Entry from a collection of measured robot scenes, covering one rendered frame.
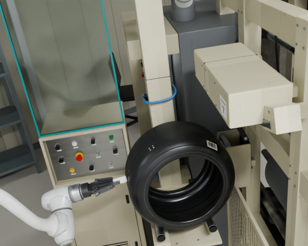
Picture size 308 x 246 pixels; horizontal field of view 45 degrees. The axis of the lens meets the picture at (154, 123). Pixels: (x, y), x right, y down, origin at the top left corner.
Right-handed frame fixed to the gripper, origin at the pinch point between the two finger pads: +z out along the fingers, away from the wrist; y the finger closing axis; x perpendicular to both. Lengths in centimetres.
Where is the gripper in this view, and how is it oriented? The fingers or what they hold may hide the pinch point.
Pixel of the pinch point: (120, 180)
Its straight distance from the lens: 196.9
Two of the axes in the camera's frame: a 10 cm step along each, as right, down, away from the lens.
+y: -1.2, -4.4, 8.9
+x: 2.5, 8.5, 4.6
